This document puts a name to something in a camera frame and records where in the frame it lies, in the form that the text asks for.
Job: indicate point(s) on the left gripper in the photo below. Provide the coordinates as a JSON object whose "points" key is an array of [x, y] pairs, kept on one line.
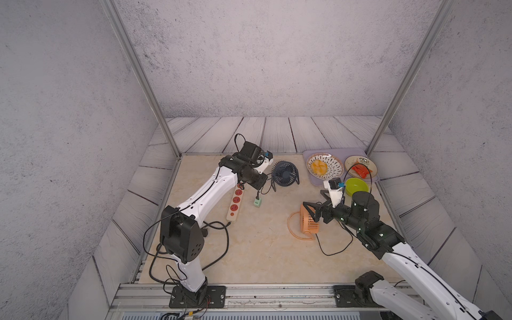
{"points": [[258, 184]]}

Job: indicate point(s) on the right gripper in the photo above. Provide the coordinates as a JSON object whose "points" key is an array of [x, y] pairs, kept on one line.
{"points": [[327, 208]]}

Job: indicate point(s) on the orange desk fan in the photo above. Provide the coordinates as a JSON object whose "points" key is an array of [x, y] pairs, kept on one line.
{"points": [[308, 228]]}

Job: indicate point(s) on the beige power strip red sockets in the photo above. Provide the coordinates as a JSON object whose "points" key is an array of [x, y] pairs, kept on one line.
{"points": [[235, 204]]}

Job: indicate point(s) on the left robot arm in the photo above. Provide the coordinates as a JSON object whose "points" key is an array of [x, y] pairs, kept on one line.
{"points": [[180, 228]]}

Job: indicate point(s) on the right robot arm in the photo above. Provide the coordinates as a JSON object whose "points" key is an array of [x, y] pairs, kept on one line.
{"points": [[440, 300]]}

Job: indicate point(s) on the black desk fan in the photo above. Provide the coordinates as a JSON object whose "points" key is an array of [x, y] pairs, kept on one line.
{"points": [[285, 174]]}

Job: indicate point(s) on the green bowl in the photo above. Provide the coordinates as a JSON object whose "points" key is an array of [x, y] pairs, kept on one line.
{"points": [[354, 185]]}

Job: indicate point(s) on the patterned bowl with yellow food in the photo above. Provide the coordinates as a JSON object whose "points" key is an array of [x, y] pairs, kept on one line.
{"points": [[325, 166]]}

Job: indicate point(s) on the plate with red food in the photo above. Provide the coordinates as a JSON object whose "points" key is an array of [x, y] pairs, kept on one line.
{"points": [[361, 167]]}

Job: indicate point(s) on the purple tray mat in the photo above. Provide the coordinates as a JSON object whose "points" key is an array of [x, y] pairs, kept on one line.
{"points": [[342, 154]]}

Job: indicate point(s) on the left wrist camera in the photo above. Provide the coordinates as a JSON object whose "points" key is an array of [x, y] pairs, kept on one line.
{"points": [[263, 161]]}

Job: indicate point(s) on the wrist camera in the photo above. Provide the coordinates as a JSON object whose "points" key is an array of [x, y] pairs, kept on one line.
{"points": [[336, 189], [263, 161]]}

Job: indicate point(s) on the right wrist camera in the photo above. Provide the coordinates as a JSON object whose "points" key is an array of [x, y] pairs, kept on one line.
{"points": [[336, 189]]}

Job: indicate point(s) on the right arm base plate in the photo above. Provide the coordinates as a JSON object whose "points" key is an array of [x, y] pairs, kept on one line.
{"points": [[352, 296]]}

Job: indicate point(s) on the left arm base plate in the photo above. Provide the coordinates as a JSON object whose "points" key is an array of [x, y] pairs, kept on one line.
{"points": [[209, 296]]}

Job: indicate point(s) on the aluminium front rail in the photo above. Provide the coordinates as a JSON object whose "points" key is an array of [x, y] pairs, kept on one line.
{"points": [[240, 301]]}

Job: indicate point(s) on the left aluminium frame post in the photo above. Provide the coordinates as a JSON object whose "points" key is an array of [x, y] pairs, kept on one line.
{"points": [[130, 53]]}

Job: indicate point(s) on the aluminium frame post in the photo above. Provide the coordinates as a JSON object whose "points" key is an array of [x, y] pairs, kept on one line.
{"points": [[130, 53], [425, 46]]}

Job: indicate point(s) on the right aluminium frame post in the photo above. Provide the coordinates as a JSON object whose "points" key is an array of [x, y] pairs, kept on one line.
{"points": [[425, 46]]}

